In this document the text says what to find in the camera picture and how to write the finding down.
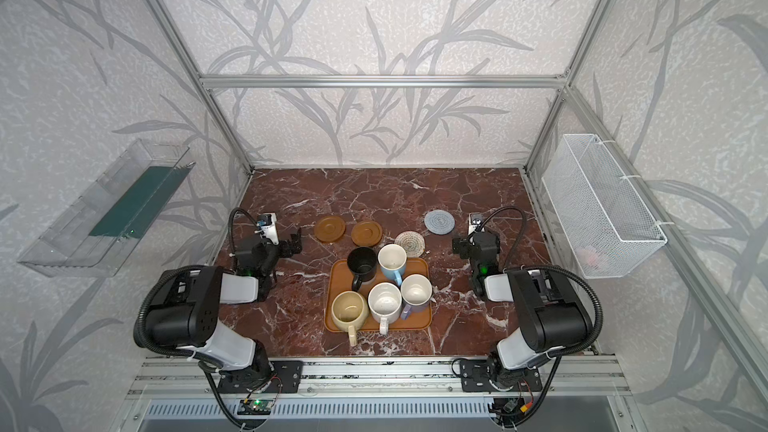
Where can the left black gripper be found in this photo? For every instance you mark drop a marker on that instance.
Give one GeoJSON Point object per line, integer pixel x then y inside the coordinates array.
{"type": "Point", "coordinates": [283, 246]}

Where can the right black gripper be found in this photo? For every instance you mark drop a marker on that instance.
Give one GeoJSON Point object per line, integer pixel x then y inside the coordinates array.
{"type": "Point", "coordinates": [472, 240]}

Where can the black mug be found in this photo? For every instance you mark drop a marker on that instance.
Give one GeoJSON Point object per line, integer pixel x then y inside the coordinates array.
{"type": "Point", "coordinates": [362, 263]}

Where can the beige yellow mug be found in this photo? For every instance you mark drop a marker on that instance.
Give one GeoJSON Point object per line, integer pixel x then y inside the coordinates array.
{"type": "Point", "coordinates": [349, 311]}

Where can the light blue mug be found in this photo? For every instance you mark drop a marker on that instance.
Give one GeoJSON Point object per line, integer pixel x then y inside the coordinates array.
{"type": "Point", "coordinates": [392, 260]}

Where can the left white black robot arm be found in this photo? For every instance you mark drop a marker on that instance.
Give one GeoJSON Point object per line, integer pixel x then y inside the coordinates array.
{"type": "Point", "coordinates": [180, 315]}

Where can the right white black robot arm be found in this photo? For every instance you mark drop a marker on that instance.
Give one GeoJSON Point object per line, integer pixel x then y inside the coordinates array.
{"type": "Point", "coordinates": [558, 313]}

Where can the left brown wooden coaster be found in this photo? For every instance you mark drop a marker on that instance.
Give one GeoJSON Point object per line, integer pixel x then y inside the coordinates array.
{"type": "Point", "coordinates": [329, 229]}

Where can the brown wooden coaster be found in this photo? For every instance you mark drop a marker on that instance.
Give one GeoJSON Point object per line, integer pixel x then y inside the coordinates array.
{"type": "Point", "coordinates": [329, 229]}
{"type": "Point", "coordinates": [367, 234]}

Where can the grey blue woven coaster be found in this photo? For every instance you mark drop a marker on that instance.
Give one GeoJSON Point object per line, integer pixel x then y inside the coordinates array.
{"type": "Point", "coordinates": [439, 222]}

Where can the multicolour woven coaster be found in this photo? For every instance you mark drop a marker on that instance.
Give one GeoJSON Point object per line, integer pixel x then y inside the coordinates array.
{"type": "Point", "coordinates": [412, 242]}

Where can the right brown wooden coaster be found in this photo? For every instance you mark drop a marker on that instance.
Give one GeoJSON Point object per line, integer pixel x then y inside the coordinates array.
{"type": "Point", "coordinates": [367, 234]}

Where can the purple white mug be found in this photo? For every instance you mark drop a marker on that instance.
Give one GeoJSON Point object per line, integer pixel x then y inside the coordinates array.
{"type": "Point", "coordinates": [416, 291]}

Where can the orange wooden tray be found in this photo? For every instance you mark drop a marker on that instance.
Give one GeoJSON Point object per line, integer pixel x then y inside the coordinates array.
{"type": "Point", "coordinates": [341, 280]}

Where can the right wiring connector board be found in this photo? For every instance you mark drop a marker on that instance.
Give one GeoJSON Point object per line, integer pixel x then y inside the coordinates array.
{"type": "Point", "coordinates": [511, 407]}

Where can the green circuit board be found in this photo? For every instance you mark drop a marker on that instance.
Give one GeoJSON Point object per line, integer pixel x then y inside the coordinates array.
{"type": "Point", "coordinates": [255, 407]}

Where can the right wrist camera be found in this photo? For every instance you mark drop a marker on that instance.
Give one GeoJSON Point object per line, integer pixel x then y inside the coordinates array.
{"type": "Point", "coordinates": [475, 221]}

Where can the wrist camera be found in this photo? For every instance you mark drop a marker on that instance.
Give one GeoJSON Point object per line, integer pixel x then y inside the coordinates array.
{"type": "Point", "coordinates": [475, 221]}
{"type": "Point", "coordinates": [266, 226]}

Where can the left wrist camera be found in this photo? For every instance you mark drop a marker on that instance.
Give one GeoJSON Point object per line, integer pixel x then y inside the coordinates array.
{"type": "Point", "coordinates": [266, 226]}

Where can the white wire mesh basket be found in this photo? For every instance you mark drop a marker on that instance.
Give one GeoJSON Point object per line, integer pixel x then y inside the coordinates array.
{"type": "Point", "coordinates": [609, 228]}

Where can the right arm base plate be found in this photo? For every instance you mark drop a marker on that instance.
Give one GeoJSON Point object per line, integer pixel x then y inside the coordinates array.
{"type": "Point", "coordinates": [487, 375]}

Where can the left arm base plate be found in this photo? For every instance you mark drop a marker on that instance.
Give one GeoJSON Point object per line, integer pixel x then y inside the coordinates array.
{"type": "Point", "coordinates": [281, 376]}

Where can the aluminium front rail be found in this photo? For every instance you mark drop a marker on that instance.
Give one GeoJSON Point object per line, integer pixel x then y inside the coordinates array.
{"type": "Point", "coordinates": [377, 377]}

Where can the clear plastic wall bin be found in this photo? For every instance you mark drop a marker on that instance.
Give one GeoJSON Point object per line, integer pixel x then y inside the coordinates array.
{"type": "Point", "coordinates": [95, 235]}

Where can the aluminium cage frame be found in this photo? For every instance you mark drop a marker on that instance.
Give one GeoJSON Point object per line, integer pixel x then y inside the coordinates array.
{"type": "Point", "coordinates": [742, 343]}

